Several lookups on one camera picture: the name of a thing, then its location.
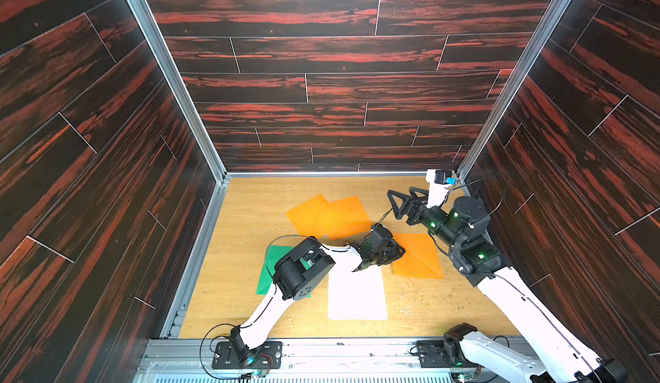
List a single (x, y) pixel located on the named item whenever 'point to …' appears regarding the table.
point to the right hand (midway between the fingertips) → (406, 188)
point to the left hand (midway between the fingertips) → (408, 254)
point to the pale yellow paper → (356, 295)
